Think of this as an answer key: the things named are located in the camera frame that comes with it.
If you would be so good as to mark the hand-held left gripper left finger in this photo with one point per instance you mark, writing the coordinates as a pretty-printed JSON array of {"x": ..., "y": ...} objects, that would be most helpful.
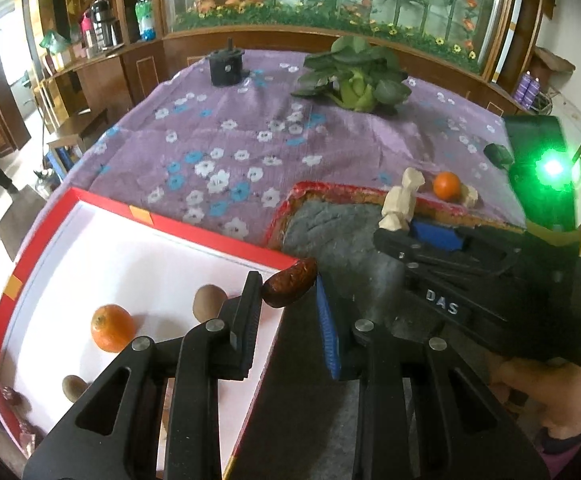
[{"x": 248, "y": 330}]

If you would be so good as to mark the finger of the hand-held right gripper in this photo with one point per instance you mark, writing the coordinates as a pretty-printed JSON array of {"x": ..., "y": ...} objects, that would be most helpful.
[
  {"x": 438, "y": 237},
  {"x": 420, "y": 260}
]

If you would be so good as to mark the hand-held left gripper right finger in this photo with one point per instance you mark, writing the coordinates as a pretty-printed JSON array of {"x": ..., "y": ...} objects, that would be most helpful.
[{"x": 326, "y": 330}]

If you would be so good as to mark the brown longan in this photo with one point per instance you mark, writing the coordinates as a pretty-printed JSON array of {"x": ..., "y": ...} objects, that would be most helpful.
[
  {"x": 208, "y": 300},
  {"x": 74, "y": 387}
]

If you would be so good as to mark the red date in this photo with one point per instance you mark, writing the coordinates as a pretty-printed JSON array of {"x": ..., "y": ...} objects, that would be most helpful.
[
  {"x": 290, "y": 282},
  {"x": 13, "y": 395}
]

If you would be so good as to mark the red box with white inside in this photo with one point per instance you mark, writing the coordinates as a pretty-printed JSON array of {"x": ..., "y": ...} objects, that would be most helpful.
[{"x": 145, "y": 270}]

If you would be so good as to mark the large orange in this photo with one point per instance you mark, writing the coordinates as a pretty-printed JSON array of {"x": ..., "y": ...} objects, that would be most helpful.
[{"x": 113, "y": 327}]

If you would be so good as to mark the person's right hand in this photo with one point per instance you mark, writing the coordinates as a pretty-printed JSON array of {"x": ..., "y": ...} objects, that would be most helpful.
[{"x": 560, "y": 395}]

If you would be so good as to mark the beige hexagonal snack block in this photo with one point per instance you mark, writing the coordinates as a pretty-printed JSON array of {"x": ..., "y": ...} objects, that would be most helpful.
[
  {"x": 413, "y": 180},
  {"x": 399, "y": 202},
  {"x": 390, "y": 221},
  {"x": 470, "y": 195}
]

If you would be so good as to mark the small orange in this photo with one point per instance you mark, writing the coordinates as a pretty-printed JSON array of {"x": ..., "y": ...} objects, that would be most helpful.
[{"x": 445, "y": 186}]

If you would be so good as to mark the grey felt mat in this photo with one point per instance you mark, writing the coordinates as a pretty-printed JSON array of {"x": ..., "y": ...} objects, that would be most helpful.
[{"x": 330, "y": 230}]

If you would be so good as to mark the black car key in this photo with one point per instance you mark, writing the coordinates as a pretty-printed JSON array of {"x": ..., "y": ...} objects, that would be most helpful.
[{"x": 498, "y": 154}]

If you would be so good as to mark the green bok choy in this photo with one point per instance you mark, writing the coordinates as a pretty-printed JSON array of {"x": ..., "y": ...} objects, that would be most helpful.
[{"x": 355, "y": 90}]

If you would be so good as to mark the purple floral tablecloth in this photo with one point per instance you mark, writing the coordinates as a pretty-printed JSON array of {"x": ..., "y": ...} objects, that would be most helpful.
[{"x": 220, "y": 135}]

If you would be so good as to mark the brown box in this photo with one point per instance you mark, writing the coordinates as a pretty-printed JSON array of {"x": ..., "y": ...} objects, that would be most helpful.
[{"x": 550, "y": 65}]

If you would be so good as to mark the black metal device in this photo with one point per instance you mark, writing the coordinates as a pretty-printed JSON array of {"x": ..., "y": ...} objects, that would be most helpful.
[{"x": 225, "y": 67}]

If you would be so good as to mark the small wooden table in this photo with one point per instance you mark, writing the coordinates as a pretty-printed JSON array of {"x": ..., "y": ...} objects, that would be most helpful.
[{"x": 78, "y": 127}]

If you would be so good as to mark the green and blue bottle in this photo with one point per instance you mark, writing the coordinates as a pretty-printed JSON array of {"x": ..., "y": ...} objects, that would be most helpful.
[{"x": 145, "y": 17}]

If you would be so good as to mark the pink capped bottle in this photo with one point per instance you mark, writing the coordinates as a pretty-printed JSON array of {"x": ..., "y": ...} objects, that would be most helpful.
[{"x": 89, "y": 35}]

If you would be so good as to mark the silver thermos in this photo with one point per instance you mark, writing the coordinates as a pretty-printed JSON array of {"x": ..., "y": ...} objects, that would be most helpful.
[{"x": 104, "y": 25}]

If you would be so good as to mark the green plastic item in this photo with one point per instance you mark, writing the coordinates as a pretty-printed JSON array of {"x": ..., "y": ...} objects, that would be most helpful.
[{"x": 54, "y": 42}]

